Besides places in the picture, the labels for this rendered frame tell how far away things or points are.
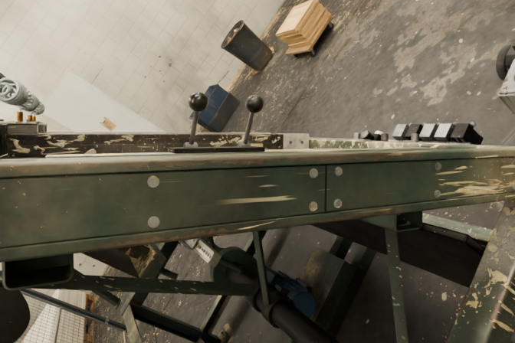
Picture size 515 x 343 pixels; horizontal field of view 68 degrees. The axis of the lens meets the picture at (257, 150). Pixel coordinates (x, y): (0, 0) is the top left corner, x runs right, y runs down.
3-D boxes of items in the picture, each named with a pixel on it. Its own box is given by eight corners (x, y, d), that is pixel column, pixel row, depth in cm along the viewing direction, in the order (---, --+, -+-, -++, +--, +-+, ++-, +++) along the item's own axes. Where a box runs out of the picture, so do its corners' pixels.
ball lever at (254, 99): (254, 155, 84) (268, 99, 77) (237, 155, 82) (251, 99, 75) (247, 146, 86) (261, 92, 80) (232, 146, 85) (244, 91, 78)
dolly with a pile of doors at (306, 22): (339, 21, 442) (316, -4, 426) (316, 57, 437) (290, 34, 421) (313, 27, 498) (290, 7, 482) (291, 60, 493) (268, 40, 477)
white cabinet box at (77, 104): (211, 161, 523) (69, 70, 442) (188, 197, 518) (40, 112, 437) (200, 154, 579) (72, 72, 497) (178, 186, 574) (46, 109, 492)
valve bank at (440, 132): (518, 147, 124) (480, 105, 114) (502, 185, 121) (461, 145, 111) (398, 142, 169) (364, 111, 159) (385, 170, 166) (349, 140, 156)
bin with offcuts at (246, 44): (280, 45, 563) (247, 16, 537) (261, 74, 558) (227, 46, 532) (266, 49, 610) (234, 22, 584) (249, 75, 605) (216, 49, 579)
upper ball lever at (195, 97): (201, 157, 78) (211, 97, 72) (182, 157, 77) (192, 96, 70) (196, 147, 81) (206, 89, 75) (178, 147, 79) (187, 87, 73)
